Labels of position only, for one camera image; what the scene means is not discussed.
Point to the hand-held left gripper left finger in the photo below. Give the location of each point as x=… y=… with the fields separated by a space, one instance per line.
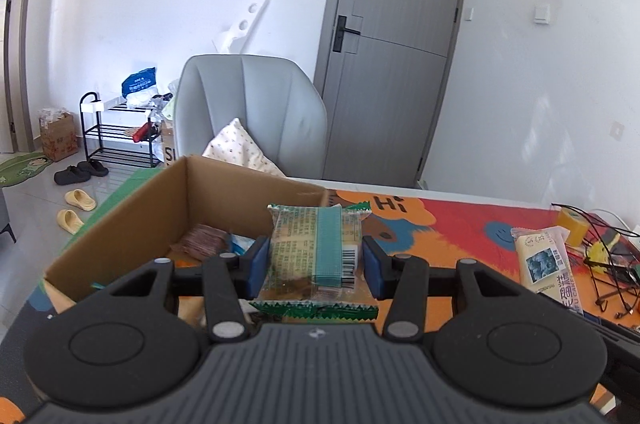
x=259 y=266

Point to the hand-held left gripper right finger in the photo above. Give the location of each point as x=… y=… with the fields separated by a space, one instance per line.
x=374 y=266

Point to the blue snack packet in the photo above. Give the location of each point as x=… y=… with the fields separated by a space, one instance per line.
x=240 y=245

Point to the green printed clear snack packet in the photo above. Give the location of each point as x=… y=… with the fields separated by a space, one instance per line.
x=310 y=254

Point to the cardboard box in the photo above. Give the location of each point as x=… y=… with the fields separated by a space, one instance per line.
x=225 y=189

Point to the white cake packet blue picture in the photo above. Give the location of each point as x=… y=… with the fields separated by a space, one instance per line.
x=542 y=264

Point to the brown snack packet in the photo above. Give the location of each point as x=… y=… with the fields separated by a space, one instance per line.
x=200 y=241

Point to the colourful printed table mat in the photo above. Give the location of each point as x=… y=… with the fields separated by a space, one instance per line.
x=450 y=224

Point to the white dotted pillow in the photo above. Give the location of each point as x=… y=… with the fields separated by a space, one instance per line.
x=235 y=149

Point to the carton with black print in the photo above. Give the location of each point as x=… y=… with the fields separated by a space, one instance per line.
x=169 y=149

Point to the grey upholstered chair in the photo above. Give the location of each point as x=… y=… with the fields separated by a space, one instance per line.
x=280 y=114

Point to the red shoe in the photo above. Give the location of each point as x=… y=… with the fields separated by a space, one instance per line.
x=145 y=131

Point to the black metal shoe rack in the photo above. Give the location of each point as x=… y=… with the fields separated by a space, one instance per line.
x=120 y=152

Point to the grey door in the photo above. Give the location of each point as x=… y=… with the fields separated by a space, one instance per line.
x=395 y=79

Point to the yellow slipper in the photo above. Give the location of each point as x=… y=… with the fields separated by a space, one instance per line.
x=70 y=220
x=80 y=199

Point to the black slipper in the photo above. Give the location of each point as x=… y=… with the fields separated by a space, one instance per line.
x=94 y=167
x=71 y=176

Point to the brown tape roll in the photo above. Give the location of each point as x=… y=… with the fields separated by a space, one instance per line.
x=572 y=226

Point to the blue white plastic bag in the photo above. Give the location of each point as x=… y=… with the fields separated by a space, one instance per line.
x=140 y=81

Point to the yellow plastic bag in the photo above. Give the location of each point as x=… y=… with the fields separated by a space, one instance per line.
x=602 y=249

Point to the small brown carton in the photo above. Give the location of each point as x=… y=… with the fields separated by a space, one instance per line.
x=57 y=139

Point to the black metal stand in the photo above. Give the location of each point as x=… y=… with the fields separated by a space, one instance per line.
x=616 y=271

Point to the white board with round holes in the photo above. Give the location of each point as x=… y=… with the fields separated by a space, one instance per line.
x=247 y=16

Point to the green floor rug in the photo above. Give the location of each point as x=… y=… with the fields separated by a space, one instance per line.
x=20 y=169

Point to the small white wall switch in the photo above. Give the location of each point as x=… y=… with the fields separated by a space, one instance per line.
x=468 y=13

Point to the square white wall switch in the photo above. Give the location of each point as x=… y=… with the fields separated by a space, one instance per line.
x=541 y=13

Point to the grey door frame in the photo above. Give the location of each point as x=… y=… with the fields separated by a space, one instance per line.
x=22 y=54

